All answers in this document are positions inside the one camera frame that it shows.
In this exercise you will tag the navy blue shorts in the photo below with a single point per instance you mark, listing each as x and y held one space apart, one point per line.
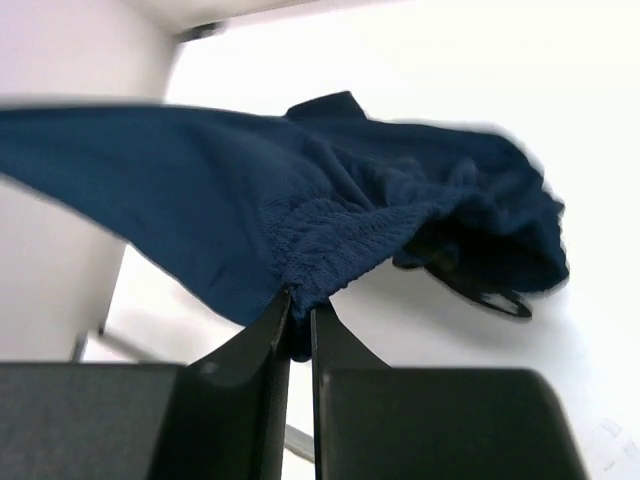
237 207

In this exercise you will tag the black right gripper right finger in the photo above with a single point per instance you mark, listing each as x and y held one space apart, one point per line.
375 421

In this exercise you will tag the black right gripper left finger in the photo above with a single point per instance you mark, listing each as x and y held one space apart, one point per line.
221 417

